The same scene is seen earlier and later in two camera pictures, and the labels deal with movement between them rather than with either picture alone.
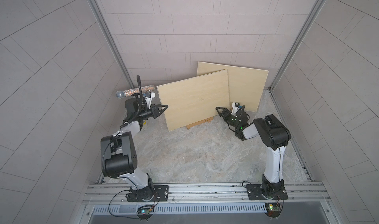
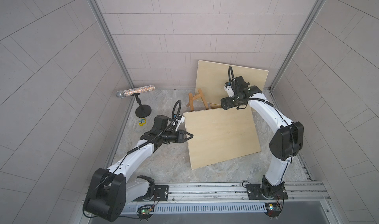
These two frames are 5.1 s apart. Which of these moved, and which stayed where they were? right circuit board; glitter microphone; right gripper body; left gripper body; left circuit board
Moved: right gripper body; left gripper body
Stayed: right circuit board; left circuit board; glitter microphone
